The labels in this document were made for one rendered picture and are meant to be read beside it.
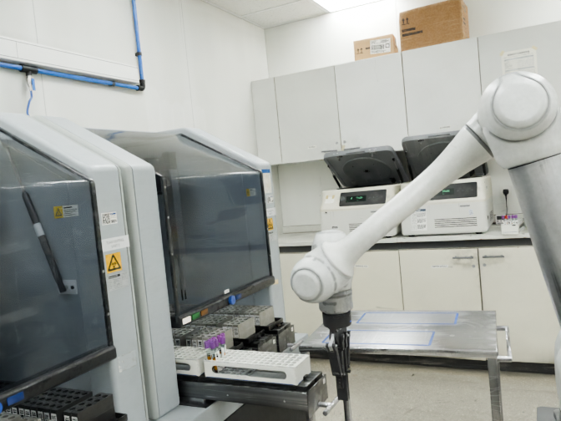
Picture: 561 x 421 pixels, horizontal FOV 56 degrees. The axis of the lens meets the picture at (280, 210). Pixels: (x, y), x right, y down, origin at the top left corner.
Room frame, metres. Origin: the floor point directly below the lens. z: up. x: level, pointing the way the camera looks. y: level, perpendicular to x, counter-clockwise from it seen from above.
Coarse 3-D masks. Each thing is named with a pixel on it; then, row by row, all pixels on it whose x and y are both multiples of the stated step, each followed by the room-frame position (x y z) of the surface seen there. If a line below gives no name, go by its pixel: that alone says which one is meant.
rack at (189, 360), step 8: (176, 352) 1.62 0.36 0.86; (184, 352) 1.60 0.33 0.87; (192, 352) 1.60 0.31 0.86; (200, 352) 1.59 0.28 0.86; (176, 360) 1.55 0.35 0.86; (184, 360) 1.54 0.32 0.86; (192, 360) 1.53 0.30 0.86; (200, 360) 1.53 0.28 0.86; (176, 368) 1.63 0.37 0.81; (184, 368) 1.62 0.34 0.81; (192, 368) 1.53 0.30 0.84; (200, 368) 1.53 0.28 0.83
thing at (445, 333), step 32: (352, 320) 1.94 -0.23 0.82; (384, 320) 1.90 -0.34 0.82; (416, 320) 1.86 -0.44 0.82; (448, 320) 1.82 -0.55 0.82; (480, 320) 1.79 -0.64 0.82; (320, 352) 1.67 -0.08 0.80; (352, 352) 1.63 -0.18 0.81; (384, 352) 1.59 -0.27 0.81; (416, 352) 1.56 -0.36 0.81; (448, 352) 1.52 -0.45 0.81; (480, 352) 1.49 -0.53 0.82
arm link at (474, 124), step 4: (476, 116) 1.22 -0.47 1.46; (472, 120) 1.22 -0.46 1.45; (476, 120) 1.21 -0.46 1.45; (468, 124) 1.22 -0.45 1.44; (472, 124) 1.21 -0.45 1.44; (476, 124) 1.20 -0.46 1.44; (480, 124) 1.19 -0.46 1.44; (472, 128) 1.21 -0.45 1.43; (476, 128) 1.20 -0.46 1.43; (480, 128) 1.20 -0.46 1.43; (476, 132) 1.20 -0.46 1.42; (480, 132) 1.19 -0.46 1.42; (480, 136) 1.19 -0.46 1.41; (484, 136) 1.19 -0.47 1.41; (484, 140) 1.19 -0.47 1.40; (488, 148) 1.20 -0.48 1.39
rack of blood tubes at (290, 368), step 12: (204, 360) 1.51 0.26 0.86; (216, 360) 1.49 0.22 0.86; (228, 360) 1.49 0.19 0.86; (240, 360) 1.47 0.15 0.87; (252, 360) 1.48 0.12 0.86; (264, 360) 1.46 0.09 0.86; (276, 360) 1.45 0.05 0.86; (288, 360) 1.44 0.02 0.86; (300, 360) 1.43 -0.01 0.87; (228, 372) 1.50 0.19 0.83; (240, 372) 1.49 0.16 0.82; (252, 372) 1.52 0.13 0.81; (264, 372) 1.52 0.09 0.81; (276, 372) 1.51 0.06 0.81; (288, 372) 1.39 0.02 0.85; (300, 372) 1.40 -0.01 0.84
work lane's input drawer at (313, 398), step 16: (192, 384) 1.51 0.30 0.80; (208, 384) 1.48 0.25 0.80; (224, 384) 1.46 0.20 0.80; (240, 384) 1.45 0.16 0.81; (256, 384) 1.42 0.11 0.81; (272, 384) 1.40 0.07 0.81; (288, 384) 1.39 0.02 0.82; (304, 384) 1.37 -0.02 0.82; (320, 384) 1.42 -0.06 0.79; (224, 400) 1.46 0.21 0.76; (240, 400) 1.44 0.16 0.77; (256, 400) 1.41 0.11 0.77; (272, 400) 1.39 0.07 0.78; (288, 400) 1.37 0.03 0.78; (304, 400) 1.35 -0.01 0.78; (320, 400) 1.42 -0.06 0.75; (336, 400) 1.41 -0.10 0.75
